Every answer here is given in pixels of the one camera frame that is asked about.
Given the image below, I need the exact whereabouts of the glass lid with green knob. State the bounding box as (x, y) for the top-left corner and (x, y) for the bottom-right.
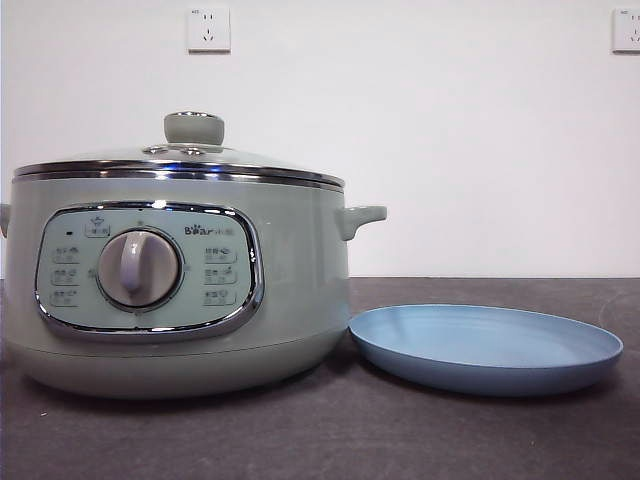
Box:
(13, 112), (347, 191)

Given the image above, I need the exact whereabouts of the pale green electric steamer pot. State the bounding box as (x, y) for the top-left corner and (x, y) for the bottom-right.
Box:
(0, 175), (389, 400)

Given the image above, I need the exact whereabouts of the blue round plate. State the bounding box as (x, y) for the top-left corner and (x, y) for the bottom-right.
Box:
(348, 303), (625, 400)

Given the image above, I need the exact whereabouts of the white wall socket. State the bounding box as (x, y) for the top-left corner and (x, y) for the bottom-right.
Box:
(187, 5), (233, 55)
(611, 7), (640, 55)

